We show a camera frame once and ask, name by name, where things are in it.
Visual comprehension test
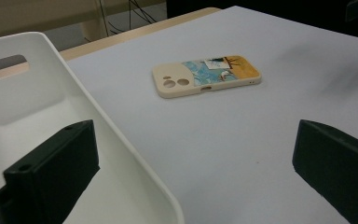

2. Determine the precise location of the dark curtain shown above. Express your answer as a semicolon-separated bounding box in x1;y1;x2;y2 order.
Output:
166;0;358;42

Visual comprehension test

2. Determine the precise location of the beige printed phone case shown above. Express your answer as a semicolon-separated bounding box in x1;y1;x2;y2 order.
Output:
151;55;263;100

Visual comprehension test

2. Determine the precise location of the black floor cable bundle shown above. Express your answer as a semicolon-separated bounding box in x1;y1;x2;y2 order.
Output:
97;0;158;35

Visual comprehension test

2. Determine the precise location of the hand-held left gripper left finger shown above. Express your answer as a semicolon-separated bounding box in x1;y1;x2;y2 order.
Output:
3;119;101;224

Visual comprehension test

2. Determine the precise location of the white paper sheet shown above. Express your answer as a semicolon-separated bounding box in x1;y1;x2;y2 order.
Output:
66;5;358;224

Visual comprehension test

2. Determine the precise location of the beige wooden bench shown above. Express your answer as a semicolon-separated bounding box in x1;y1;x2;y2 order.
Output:
0;0;166;42

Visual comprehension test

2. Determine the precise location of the white plastic tray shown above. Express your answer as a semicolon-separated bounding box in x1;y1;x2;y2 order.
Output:
0;31;186;224

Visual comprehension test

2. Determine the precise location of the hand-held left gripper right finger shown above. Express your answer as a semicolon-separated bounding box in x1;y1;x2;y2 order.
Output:
292;119;358;224

